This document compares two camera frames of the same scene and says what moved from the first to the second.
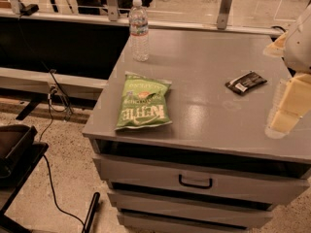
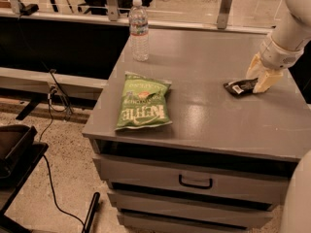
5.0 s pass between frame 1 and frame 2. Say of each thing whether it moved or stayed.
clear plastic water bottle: stayed
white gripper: moved
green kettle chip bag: stayed
